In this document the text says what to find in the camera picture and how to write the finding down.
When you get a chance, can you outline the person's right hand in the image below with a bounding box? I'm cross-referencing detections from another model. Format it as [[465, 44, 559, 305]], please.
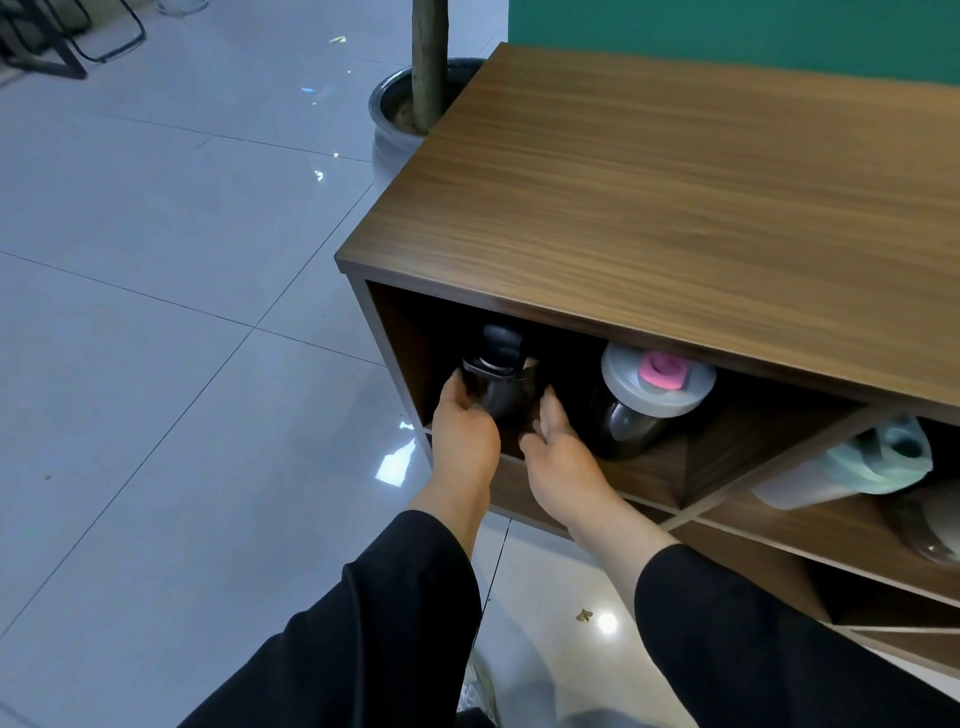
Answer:
[[518, 385, 626, 526]]

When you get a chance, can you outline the person's left hand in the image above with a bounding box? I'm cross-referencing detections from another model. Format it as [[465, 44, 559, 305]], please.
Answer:
[[430, 369, 502, 504]]

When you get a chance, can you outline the black flask bottle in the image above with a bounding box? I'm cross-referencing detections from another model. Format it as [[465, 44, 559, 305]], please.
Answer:
[[459, 322, 543, 430]]

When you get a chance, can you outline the person's right forearm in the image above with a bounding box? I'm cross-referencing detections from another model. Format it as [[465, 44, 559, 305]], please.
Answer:
[[564, 496, 960, 728]]

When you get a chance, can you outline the person's left forearm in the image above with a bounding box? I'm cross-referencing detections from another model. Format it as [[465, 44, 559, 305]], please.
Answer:
[[178, 487, 490, 728]]

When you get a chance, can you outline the dark bottle with pink-capped lid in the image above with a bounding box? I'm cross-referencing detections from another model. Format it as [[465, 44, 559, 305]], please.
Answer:
[[588, 342, 718, 462]]

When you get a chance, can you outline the brown wooden shelf cabinet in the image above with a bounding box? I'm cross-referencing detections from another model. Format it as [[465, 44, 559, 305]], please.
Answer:
[[334, 42, 960, 680]]

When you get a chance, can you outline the grey ceramic plant pot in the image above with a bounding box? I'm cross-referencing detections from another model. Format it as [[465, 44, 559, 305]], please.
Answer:
[[368, 57, 487, 190]]

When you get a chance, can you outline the person's shoe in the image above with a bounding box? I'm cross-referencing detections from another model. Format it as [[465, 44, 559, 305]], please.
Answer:
[[457, 651, 502, 728]]

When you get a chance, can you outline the clear bottle with teal lid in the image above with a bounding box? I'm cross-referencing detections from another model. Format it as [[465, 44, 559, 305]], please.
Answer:
[[751, 416, 934, 512]]

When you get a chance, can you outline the brown plant trunk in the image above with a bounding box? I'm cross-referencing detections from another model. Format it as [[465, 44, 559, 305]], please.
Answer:
[[410, 0, 451, 136]]

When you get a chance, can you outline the dark round container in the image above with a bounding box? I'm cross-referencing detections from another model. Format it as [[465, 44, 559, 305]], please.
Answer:
[[882, 480, 960, 567]]

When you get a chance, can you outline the black metal chair frame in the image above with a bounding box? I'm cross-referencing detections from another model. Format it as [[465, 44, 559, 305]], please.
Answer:
[[0, 0, 148, 81]]

